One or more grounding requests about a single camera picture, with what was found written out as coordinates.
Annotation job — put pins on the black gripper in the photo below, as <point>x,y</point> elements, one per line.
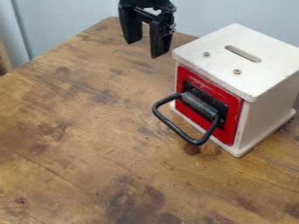
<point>162,26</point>

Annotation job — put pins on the red drawer with black handle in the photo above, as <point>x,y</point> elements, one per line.
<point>207,104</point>

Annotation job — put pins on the white wooden box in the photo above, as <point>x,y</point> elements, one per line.
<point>250,71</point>

